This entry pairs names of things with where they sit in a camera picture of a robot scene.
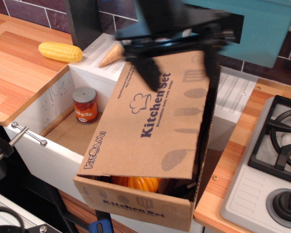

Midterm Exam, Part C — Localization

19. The white toy stove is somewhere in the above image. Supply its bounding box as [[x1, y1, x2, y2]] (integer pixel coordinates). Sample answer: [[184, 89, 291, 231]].
[[220, 95, 291, 233]]

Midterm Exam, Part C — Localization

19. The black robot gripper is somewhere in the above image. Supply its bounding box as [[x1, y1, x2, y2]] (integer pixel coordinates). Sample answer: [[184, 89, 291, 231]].
[[115, 0, 236, 98]]

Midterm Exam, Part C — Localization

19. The black USB cable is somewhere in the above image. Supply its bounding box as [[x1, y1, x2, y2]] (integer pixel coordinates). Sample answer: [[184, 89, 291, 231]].
[[173, 181, 198, 198]]

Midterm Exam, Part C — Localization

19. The brown cardboard kitchen set box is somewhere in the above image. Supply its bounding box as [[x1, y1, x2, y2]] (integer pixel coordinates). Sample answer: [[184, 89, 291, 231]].
[[73, 51, 216, 232]]

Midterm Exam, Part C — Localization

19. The metal clamp bar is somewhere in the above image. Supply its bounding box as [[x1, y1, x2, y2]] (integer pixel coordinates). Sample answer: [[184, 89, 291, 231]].
[[0, 121, 48, 161]]

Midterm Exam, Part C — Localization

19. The black stove grate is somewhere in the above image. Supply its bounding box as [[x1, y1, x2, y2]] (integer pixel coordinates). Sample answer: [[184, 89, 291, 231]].
[[248, 95, 291, 183]]

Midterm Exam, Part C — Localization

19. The blue black clamp handle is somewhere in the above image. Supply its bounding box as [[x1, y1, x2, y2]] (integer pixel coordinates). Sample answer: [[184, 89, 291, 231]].
[[89, 210, 114, 233]]

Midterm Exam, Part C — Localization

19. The orange toy pumpkin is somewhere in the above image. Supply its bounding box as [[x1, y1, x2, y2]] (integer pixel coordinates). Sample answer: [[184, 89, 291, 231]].
[[111, 176, 161, 193]]

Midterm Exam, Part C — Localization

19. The toy tomato can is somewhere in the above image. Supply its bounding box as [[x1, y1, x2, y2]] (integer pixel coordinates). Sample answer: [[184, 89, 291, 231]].
[[72, 86, 98, 124]]

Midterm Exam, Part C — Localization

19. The dark vertical post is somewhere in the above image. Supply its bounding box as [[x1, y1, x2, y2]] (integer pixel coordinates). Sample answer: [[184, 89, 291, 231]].
[[64, 0, 103, 50]]

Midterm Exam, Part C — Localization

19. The yellow toy corn cob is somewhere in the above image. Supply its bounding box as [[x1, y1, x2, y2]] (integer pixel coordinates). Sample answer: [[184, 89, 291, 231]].
[[38, 42, 83, 63]]

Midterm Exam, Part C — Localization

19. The toy ice cream cone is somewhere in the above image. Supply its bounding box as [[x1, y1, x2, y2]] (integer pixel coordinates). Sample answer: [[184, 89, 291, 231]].
[[98, 43, 124, 68]]

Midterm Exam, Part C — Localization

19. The black stove knob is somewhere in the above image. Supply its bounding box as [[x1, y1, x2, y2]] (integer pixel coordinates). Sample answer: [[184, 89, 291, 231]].
[[266, 188, 291, 229]]

